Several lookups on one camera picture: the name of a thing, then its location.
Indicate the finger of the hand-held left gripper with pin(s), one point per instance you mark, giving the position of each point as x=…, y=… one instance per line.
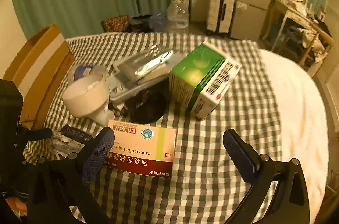
x=37, y=134
x=78, y=134

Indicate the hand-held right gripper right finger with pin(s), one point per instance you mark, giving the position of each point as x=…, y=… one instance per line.
x=239, y=157

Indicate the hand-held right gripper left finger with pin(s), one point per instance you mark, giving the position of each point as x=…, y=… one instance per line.
x=96, y=157

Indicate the white tape roll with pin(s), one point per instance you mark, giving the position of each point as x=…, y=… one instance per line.
x=84, y=99

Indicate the small yellow box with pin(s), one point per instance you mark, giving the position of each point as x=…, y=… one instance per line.
x=148, y=144

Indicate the brown cardboard box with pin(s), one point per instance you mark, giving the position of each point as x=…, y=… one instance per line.
x=39, y=59

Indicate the soft tissue pack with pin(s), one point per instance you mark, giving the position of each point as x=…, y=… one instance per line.
x=124, y=93

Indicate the green medicine box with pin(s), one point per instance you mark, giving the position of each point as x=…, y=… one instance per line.
x=201, y=73

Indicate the clear plastic bag item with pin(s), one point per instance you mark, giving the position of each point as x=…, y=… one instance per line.
x=151, y=62

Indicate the person's left hand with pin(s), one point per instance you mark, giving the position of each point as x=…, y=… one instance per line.
x=17, y=206

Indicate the grey checked blanket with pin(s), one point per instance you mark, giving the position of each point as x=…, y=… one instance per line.
x=225, y=107

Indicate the black round object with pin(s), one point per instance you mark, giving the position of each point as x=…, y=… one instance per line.
x=148, y=110

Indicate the brown patterned bag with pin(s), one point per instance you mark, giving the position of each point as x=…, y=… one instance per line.
x=115, y=23

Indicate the pile of black clothes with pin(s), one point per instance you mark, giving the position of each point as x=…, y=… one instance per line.
x=140, y=24

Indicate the beige garment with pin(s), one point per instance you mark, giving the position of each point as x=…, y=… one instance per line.
x=313, y=40

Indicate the silver mini fridge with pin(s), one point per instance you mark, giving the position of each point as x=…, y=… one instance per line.
x=249, y=17

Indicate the white suitcase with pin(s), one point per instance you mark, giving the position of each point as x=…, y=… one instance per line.
x=214, y=9

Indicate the dark cloth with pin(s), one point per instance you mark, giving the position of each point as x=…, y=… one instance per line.
x=321, y=26

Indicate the white dressing table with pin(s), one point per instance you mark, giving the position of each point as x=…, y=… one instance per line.
x=288, y=10

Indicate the large clear water jug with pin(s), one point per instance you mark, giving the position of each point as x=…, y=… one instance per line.
x=177, y=14

